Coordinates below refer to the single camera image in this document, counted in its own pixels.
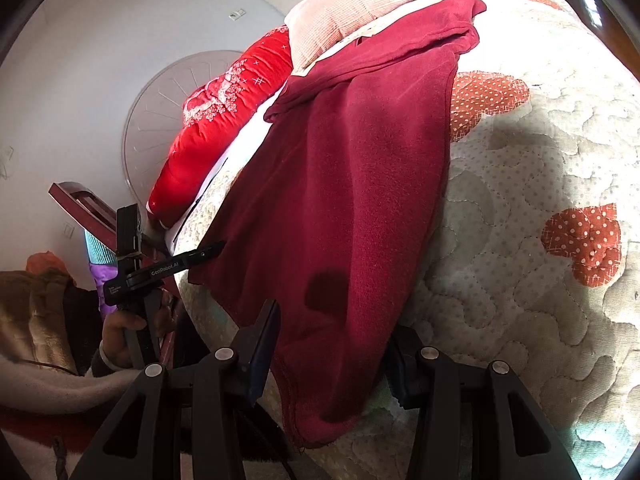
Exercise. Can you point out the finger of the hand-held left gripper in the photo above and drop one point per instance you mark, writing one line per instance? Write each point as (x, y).
(205, 251)

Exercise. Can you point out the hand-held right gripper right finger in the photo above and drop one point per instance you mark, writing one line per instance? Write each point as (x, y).
(402, 375)

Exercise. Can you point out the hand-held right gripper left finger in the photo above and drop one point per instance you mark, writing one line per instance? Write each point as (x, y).
(262, 347)

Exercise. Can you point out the dark red fleece garment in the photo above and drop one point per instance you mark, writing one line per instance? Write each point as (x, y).
(345, 220)

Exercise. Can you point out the person's left hand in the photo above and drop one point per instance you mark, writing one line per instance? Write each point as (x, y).
(120, 332)

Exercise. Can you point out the purple cloth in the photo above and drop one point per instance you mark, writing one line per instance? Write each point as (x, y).
(102, 275)

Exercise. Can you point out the brown blanket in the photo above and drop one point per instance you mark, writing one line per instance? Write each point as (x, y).
(32, 320)

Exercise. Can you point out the red embroidered pillow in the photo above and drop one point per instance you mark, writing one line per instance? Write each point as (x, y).
(220, 125)

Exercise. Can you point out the round white headboard panel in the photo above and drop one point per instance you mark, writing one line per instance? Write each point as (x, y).
(165, 110)

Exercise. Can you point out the patchwork quilted bedspread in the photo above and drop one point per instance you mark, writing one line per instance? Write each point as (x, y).
(530, 220)

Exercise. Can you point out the white wall socket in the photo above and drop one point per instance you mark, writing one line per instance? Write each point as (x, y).
(237, 13)

